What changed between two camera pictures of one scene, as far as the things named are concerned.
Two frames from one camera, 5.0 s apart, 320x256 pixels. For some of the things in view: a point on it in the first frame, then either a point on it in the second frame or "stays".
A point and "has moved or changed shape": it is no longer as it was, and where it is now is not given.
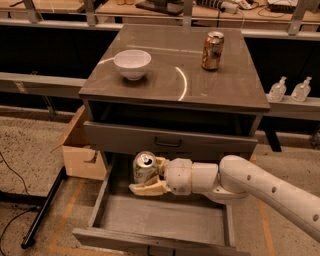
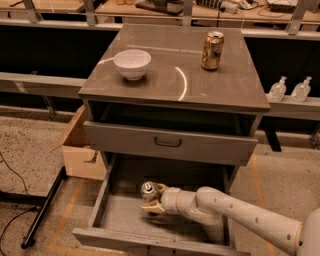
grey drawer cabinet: x=189 y=91 stays
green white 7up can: x=145 y=167 has moved or changed shape
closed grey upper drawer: x=167 y=142 stays
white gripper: x=178 y=176 to x=171 y=200
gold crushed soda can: x=213 y=49 stays
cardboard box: x=80 y=158 stays
